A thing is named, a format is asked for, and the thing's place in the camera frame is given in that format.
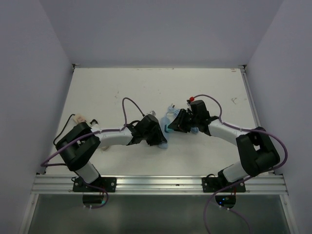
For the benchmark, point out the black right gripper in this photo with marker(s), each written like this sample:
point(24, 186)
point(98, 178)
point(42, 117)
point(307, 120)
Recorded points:
point(179, 124)

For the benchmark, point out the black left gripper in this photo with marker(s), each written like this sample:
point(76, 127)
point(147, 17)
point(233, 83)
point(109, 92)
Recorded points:
point(158, 137)

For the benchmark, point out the beige power strip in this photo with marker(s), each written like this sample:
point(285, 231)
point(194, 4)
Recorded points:
point(78, 118)

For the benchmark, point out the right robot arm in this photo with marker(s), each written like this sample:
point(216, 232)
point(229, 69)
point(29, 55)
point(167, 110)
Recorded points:
point(234, 172)

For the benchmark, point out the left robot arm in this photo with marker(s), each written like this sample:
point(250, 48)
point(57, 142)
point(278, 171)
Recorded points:
point(77, 146)

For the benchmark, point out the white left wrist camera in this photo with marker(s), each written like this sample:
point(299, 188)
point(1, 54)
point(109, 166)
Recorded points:
point(153, 113)

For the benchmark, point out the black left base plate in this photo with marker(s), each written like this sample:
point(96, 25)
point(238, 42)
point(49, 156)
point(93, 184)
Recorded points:
point(107, 183)

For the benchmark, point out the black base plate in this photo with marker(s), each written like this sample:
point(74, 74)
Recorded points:
point(107, 183)
point(212, 183)

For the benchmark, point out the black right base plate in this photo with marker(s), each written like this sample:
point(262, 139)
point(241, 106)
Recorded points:
point(212, 183)

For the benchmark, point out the aluminium right side rail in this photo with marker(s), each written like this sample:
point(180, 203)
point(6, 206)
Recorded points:
point(253, 109)

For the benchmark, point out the aluminium rail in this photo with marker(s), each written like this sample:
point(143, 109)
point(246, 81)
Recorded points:
point(156, 185)
point(253, 109)

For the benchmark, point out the aluminium front rail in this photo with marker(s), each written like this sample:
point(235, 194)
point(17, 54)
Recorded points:
point(156, 185)

